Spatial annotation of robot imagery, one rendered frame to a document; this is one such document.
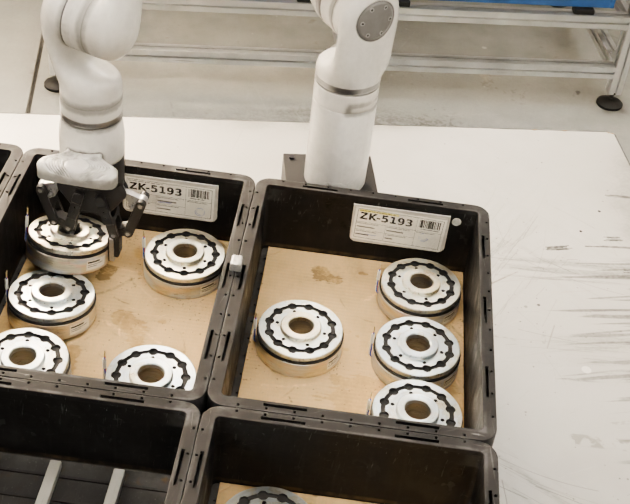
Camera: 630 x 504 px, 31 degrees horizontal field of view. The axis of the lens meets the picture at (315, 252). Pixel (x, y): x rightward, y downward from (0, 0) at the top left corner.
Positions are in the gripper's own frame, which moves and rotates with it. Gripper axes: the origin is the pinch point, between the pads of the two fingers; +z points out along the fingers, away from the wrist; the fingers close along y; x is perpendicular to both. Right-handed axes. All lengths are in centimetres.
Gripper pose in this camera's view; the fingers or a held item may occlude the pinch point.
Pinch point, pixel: (93, 243)
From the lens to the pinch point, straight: 144.7
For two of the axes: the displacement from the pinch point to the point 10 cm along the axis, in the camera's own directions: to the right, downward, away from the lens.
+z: -1.1, 7.7, 6.3
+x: -1.2, 6.2, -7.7
